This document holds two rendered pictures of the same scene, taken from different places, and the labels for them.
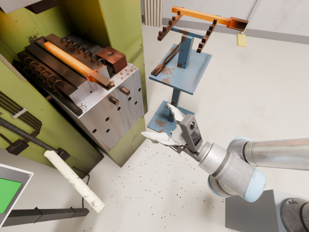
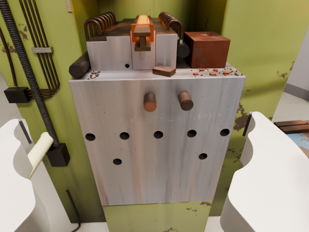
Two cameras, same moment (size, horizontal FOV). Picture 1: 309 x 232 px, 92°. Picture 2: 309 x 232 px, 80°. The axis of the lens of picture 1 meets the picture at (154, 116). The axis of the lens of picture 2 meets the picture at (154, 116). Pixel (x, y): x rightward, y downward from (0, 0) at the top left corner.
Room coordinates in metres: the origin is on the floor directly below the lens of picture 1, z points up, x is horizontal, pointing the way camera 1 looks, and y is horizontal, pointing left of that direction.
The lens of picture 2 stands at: (0.21, -0.08, 1.06)
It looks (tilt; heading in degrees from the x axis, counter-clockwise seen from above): 32 degrees down; 50
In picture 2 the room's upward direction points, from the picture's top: straight up
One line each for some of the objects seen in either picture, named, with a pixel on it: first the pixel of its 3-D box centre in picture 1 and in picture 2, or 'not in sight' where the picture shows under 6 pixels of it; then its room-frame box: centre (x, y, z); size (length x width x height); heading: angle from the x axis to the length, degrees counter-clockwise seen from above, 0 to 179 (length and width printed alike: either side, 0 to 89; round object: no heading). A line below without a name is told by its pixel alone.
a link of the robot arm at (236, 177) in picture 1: (237, 175); not in sight; (0.08, -0.24, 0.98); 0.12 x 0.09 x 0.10; 52
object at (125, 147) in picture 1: (109, 125); (154, 181); (0.63, 0.41, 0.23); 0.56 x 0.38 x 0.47; 52
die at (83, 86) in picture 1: (62, 64); (136, 35); (0.58, 0.44, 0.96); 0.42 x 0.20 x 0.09; 52
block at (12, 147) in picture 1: (18, 147); (18, 95); (0.23, 0.61, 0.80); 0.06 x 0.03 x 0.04; 142
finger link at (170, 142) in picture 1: (169, 138); not in sight; (0.18, -0.05, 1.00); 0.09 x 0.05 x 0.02; 88
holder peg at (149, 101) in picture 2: (114, 101); (150, 102); (0.43, 0.19, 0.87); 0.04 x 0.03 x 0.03; 52
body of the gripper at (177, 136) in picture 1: (187, 142); not in sight; (0.18, -0.11, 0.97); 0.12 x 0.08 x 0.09; 52
